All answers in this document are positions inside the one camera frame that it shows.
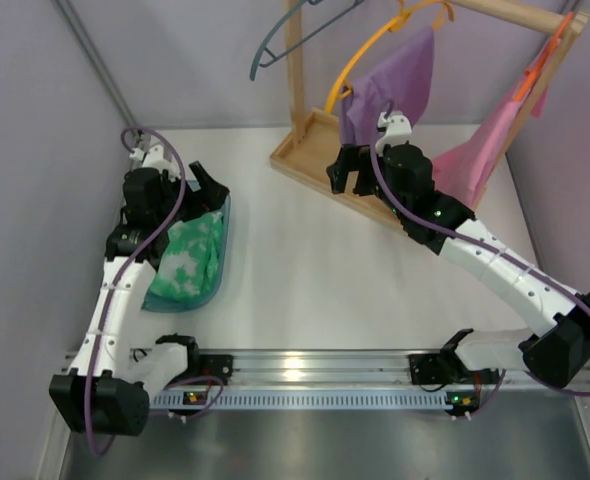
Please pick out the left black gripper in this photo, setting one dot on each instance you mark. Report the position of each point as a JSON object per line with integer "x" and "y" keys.
{"x": 189, "y": 195}

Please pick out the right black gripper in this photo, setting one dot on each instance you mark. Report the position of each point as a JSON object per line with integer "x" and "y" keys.
{"x": 363, "y": 171}

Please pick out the yellow plastic hanger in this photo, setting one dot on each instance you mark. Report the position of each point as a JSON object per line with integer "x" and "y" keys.
{"x": 342, "y": 86}

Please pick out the purple trousers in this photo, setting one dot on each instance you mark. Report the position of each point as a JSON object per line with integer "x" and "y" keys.
{"x": 404, "y": 77}

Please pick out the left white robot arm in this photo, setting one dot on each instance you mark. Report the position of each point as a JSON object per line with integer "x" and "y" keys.
{"x": 89, "y": 400}

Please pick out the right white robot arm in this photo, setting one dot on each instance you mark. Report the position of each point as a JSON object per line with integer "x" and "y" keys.
{"x": 554, "y": 345}

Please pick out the orange plastic hanger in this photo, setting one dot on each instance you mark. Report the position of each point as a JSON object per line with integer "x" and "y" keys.
{"x": 534, "y": 71}

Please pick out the wooden clothes rack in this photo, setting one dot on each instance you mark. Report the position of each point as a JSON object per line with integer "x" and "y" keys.
{"x": 314, "y": 138}

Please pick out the green white cloth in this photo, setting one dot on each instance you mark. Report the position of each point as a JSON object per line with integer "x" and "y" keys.
{"x": 189, "y": 265}

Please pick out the pink t-shirt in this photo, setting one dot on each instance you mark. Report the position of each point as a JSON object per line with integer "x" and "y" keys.
{"x": 463, "y": 171}

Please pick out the teal plastic basket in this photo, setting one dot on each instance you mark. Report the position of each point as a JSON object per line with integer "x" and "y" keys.
{"x": 156, "y": 304}

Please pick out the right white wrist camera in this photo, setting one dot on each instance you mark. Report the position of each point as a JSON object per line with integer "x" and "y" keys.
{"x": 394, "y": 128}

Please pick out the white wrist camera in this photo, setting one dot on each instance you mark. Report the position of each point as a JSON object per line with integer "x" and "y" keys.
{"x": 394, "y": 128}
{"x": 155, "y": 157}

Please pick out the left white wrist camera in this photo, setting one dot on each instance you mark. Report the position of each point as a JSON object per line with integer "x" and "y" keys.
{"x": 155, "y": 157}

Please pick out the aluminium mounting rail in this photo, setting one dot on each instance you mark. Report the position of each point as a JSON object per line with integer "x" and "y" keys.
{"x": 288, "y": 369}

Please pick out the slotted grey cable duct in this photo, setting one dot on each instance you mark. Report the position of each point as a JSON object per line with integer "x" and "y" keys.
{"x": 248, "y": 400}

